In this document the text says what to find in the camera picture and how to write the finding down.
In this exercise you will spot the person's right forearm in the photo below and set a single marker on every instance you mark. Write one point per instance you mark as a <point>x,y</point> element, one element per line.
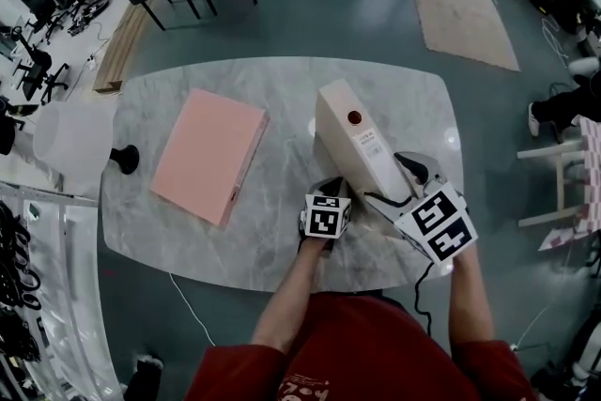
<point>472,305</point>

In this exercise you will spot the beige binder with label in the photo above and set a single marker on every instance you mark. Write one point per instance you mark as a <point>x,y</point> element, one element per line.
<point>357,145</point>

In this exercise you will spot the person's red shirt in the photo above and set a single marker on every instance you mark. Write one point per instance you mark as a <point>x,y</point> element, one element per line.
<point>366,352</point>

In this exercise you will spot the black folding bike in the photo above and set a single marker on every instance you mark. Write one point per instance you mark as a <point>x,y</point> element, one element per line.
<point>91,11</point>

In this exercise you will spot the pink binder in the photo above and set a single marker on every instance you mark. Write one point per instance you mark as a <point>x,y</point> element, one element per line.
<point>206,155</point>

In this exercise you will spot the white metal rack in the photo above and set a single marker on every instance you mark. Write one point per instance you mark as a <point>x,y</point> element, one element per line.
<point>70,249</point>

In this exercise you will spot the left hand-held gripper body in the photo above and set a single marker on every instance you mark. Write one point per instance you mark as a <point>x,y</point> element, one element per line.
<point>324,218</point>

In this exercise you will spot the black office chair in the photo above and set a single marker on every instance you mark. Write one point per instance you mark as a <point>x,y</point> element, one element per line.
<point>56,0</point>
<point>35,75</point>

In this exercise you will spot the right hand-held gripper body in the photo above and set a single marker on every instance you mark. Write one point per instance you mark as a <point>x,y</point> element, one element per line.
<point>436,225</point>

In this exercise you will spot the low wooden platform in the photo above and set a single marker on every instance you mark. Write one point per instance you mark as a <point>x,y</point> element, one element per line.
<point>119,51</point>

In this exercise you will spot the large beige rug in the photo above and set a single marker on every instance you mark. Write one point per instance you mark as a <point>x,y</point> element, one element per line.
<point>460,9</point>

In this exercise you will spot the white shade table lamp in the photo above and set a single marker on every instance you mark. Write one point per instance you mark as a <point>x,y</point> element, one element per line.
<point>70,141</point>

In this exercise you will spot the person's left forearm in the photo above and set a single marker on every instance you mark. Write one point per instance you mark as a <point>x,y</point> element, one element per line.
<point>291,296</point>

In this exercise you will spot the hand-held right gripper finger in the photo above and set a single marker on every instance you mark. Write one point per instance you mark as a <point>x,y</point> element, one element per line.
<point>392,209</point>
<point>420,169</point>

